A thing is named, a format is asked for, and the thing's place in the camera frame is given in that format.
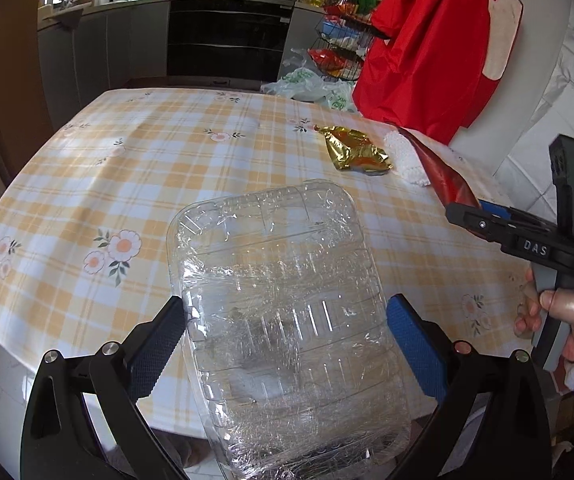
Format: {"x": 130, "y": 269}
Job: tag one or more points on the white crumpled cloth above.
{"x": 404, "y": 157}

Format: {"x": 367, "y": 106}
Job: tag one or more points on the red cloth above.
{"x": 427, "y": 60}

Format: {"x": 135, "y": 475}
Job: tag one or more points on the red foil packet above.
{"x": 447, "y": 180}

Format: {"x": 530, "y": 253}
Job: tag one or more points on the grey kitchen cabinet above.
{"x": 117, "y": 45}

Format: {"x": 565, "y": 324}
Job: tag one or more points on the black built-in oven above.
{"x": 227, "y": 35}

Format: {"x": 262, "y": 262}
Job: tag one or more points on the gold foil wrapper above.
{"x": 357, "y": 152}

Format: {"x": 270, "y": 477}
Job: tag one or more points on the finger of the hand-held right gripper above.
{"x": 472, "y": 221}
{"x": 494, "y": 208}

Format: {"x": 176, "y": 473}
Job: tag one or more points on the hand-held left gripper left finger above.
{"x": 154, "y": 355}

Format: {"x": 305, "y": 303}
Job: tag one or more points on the white green-print plastic bag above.
{"x": 299, "y": 82}
{"x": 339, "y": 97}

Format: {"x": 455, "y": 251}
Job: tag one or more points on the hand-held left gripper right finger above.
{"x": 414, "y": 345}

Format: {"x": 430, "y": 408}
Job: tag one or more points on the brown wooden door frame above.
{"x": 12, "y": 85}

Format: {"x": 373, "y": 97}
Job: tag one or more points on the clear plastic tray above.
{"x": 277, "y": 310}

